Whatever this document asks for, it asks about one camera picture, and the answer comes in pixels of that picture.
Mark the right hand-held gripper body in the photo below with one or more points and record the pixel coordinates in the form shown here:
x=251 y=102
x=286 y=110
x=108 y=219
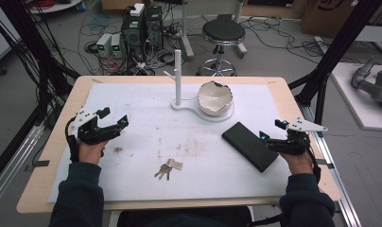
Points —
x=294 y=142

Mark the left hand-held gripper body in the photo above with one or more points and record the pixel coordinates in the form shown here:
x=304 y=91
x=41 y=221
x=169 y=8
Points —
x=85 y=126

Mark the black power bank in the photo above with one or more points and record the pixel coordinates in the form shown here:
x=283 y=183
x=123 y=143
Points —
x=249 y=146

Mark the person's right hand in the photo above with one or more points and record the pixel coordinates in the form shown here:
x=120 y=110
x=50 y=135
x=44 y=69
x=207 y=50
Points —
x=299 y=164

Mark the person's left hand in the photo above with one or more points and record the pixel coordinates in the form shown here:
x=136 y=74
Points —
x=90 y=153

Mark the white table mat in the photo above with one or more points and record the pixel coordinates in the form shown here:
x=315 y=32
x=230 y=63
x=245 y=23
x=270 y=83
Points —
x=148 y=138

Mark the wooden table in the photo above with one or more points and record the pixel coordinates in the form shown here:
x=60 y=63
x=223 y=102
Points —
x=60 y=157

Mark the bunch of metal keys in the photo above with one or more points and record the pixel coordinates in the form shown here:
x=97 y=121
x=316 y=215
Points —
x=168 y=168

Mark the white platform board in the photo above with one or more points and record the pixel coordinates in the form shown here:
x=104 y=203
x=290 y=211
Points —
x=346 y=101

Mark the grey bench power supply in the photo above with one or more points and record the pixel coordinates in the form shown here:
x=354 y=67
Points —
x=116 y=44
x=104 y=44

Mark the white key holder stand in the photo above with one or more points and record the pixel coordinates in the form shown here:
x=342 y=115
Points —
x=177 y=78

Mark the black computer tower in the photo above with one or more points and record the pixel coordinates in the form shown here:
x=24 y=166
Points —
x=153 y=26
x=133 y=38

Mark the white floor power strip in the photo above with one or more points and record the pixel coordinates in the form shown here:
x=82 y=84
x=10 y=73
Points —
x=321 y=44

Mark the white table leg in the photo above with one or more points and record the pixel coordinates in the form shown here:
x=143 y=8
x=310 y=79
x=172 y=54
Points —
x=186 y=31
x=241 y=28

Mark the black round stool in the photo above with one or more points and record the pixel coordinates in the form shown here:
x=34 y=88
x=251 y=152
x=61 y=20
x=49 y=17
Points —
x=223 y=31

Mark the person's dark clothed body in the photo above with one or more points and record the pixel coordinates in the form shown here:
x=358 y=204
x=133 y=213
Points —
x=186 y=218

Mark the cardboard box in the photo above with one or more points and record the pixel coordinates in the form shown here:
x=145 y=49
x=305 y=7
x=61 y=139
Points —
x=331 y=15

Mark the aluminium rail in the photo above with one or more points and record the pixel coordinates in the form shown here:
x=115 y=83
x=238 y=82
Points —
x=12 y=164
x=337 y=176

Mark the black frame post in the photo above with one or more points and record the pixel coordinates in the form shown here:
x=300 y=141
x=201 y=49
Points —
x=337 y=50
x=31 y=47

